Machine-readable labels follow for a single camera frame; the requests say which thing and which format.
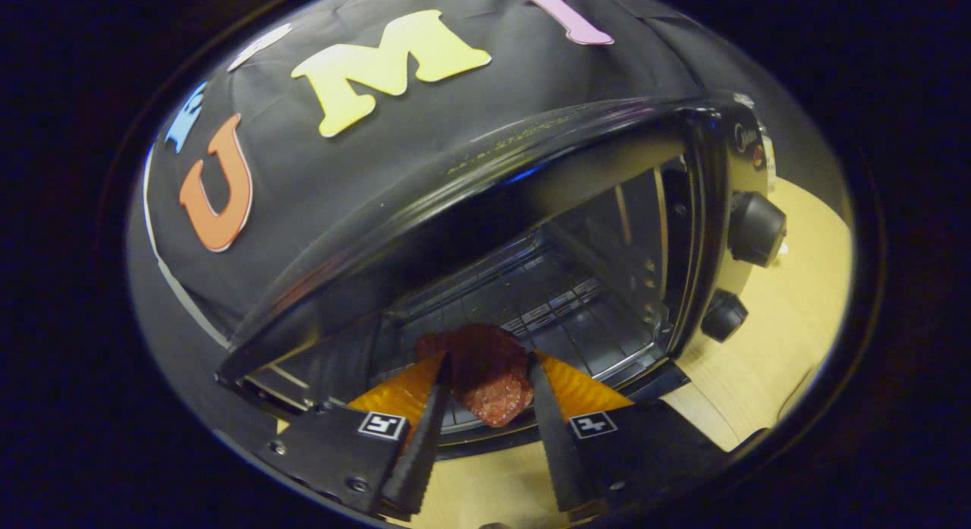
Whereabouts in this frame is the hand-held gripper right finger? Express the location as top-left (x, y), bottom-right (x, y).
top-left (527, 351), bottom-right (767, 515)

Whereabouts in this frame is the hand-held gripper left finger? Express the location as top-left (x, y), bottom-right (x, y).
top-left (254, 352), bottom-right (454, 518)

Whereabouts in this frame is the red meat slice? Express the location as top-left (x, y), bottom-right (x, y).
top-left (415, 323), bottom-right (536, 428)

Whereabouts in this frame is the black toaster oven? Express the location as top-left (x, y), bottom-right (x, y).
top-left (215, 95), bottom-right (790, 461)

